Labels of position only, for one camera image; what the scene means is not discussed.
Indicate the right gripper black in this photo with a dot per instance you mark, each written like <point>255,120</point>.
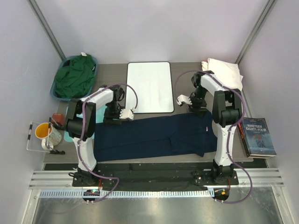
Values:
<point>195,108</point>

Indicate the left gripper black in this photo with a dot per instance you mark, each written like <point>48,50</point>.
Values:
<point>108,119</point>

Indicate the navy blue t shirt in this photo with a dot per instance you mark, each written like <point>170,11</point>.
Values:
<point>178,134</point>

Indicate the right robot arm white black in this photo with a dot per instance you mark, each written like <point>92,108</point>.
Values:
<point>226,112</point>

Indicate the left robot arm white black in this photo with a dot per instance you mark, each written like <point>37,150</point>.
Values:
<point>80,124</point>

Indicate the teal cutting board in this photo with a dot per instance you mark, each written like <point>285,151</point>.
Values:
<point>99,119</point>

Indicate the green t shirt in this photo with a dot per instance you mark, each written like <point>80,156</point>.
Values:
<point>77,77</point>

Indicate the white board with black rim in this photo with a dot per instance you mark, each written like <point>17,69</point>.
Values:
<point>151,87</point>

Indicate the brown red block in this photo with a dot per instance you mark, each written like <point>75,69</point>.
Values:
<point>59,118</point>

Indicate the white mug orange inside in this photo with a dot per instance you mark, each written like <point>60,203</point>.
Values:
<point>49,136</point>

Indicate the dark blue book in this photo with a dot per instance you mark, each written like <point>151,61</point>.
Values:
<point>258,138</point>

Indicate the teal laundry basket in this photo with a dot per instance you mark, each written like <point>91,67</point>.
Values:
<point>70,98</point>

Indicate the clear acrylic tray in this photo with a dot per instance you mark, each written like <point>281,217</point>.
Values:
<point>37,145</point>

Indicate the black white marker pen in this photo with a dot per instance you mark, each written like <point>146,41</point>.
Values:
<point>29,132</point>

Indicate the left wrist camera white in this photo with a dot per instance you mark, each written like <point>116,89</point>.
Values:
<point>126,114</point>

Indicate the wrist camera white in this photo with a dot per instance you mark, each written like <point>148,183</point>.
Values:
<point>182,99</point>
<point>126,114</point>

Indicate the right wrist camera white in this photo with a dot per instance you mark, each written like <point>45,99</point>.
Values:
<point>182,99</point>

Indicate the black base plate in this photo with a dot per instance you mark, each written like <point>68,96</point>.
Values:
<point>163,176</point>

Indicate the white slotted cable duct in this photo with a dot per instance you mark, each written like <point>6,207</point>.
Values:
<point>92,193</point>

